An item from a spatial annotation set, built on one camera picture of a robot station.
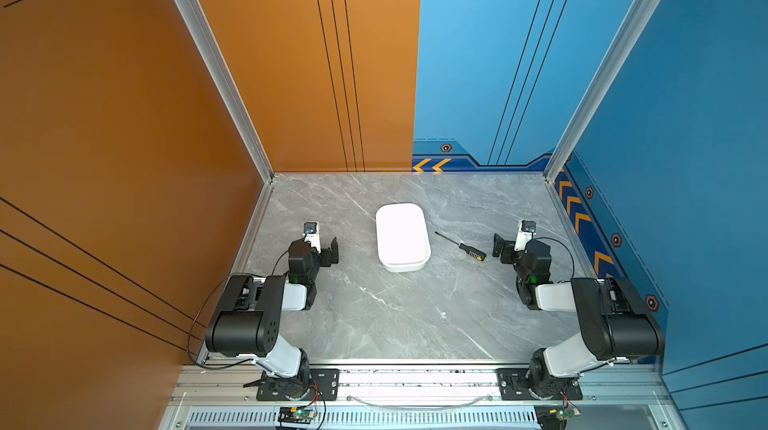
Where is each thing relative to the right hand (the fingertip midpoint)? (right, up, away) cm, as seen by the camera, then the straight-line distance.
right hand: (510, 236), depth 94 cm
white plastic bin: (-34, 0, 0) cm, 34 cm away
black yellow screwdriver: (-9, -6, +1) cm, 11 cm away
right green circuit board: (+4, -39, -24) cm, 46 cm away
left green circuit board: (-60, -40, -23) cm, 76 cm away
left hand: (-60, 0, +1) cm, 60 cm away
